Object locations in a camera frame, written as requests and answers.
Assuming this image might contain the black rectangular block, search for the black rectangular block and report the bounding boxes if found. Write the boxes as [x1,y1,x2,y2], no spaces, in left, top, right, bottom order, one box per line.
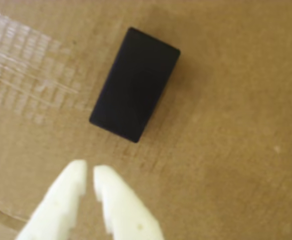
[89,26,181,144]

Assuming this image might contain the clear packing tape strip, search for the clear packing tape strip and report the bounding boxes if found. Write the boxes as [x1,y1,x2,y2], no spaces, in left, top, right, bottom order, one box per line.
[0,7,86,126]

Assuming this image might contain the brown cardboard sheet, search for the brown cardboard sheet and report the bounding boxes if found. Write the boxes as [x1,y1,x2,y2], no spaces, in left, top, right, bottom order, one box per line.
[0,0,292,240]

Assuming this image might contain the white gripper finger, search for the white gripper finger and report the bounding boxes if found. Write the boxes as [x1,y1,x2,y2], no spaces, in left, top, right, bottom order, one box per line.
[15,159,88,240]
[93,164,165,240]

